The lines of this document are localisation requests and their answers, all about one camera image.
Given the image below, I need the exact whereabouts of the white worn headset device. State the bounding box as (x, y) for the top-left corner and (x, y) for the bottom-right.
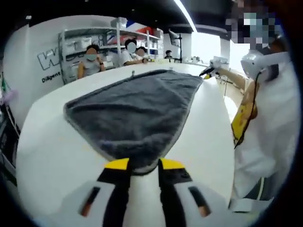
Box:
(241, 48), (291, 84)

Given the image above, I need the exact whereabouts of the grey metal shelf rack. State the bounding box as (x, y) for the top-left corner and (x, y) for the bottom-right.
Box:
(58, 26), (164, 84)

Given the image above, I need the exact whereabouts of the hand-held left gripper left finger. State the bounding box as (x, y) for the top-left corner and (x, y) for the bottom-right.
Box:
(62, 157), (131, 227)

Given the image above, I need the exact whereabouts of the lilac cylindrical object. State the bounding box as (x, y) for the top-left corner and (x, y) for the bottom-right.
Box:
(1, 88), (18, 105)

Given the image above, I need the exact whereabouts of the dark grey towel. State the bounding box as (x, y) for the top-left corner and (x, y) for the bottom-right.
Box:
(63, 69), (204, 176)

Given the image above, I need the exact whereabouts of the single white storage box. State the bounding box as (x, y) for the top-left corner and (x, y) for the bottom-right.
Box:
(111, 17), (129, 29)

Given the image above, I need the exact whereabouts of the row of white storage bins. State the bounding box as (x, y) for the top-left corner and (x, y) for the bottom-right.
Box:
(68, 37), (164, 58)

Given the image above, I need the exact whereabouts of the ceiling light strip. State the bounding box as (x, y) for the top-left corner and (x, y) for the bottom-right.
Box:
(174, 0), (198, 33)

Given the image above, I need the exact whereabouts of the operator in white shirt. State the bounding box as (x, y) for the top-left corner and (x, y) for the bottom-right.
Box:
(228, 52), (302, 213)

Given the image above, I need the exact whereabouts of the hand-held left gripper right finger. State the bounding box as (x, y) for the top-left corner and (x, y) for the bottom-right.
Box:
(158, 157), (228, 227)

